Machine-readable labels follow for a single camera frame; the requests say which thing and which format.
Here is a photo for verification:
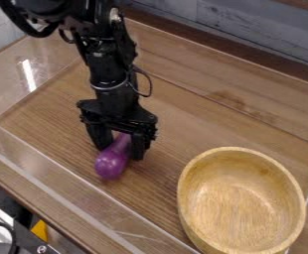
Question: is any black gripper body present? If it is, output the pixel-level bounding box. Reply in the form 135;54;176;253
76;80;157;135

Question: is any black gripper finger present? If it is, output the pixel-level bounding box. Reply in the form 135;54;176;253
85;124;113;151
131;131;155;161

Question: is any purple toy eggplant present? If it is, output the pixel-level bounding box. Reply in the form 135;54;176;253
93;133;129;180

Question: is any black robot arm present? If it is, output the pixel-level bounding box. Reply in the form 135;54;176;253
0;0;157;161

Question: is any brown wooden bowl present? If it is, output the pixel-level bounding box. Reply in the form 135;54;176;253
176;147;306;254

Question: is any yellow black device base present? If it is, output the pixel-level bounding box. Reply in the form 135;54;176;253
13;218;72;254

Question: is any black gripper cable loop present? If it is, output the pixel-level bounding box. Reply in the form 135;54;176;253
127;63;153;98

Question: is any clear acrylic barrier wall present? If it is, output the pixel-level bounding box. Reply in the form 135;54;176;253
0;13;308;254

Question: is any black cable bottom left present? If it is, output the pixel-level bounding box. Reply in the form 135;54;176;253
0;219;21;254

